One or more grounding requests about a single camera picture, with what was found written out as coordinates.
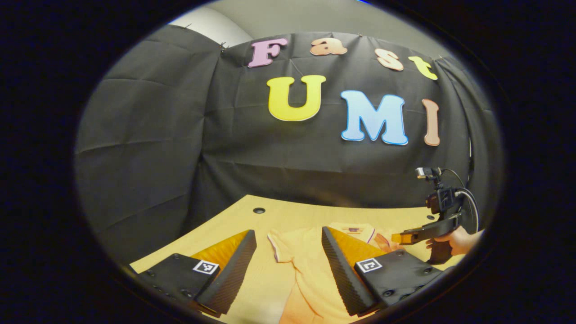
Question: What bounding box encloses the orange T-shirt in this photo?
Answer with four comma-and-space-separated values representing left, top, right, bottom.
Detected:
268, 222, 405, 324

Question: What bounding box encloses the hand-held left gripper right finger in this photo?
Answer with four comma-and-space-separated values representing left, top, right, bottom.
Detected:
321, 226, 450, 317

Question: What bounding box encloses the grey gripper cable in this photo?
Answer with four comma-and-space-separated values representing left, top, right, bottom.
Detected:
443, 168, 480, 234

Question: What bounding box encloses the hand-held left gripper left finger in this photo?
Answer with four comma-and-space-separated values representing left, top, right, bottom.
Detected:
128, 229, 257, 318

